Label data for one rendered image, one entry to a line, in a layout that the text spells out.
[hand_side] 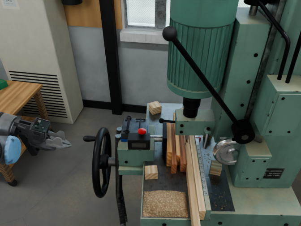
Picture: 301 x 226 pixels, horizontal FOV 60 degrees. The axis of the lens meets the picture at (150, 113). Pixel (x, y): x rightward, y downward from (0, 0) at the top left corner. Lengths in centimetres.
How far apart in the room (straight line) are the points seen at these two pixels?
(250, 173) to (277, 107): 25
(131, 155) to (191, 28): 51
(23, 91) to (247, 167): 179
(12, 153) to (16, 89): 139
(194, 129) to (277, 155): 29
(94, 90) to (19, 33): 84
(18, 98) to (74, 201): 86
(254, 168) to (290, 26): 41
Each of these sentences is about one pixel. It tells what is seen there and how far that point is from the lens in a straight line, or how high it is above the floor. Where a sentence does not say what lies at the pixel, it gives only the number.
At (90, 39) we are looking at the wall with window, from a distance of 239.
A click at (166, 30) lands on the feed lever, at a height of 143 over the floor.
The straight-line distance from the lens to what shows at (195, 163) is 94.
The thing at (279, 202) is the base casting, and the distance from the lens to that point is 111.
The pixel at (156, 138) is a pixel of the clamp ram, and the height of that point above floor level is 96.
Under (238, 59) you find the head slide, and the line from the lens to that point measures 77.
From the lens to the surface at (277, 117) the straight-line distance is 75.
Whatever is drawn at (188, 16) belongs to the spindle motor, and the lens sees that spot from 69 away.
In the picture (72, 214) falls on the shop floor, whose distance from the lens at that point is 198.
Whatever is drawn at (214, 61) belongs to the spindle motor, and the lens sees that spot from 75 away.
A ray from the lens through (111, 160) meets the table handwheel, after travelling 111.
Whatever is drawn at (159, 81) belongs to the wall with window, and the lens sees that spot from 241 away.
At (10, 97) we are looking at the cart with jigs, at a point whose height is 53.
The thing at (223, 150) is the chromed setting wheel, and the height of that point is 103.
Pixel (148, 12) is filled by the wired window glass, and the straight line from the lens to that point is 224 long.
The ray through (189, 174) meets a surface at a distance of 92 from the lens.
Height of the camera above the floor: 165
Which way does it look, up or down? 39 degrees down
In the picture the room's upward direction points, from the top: straight up
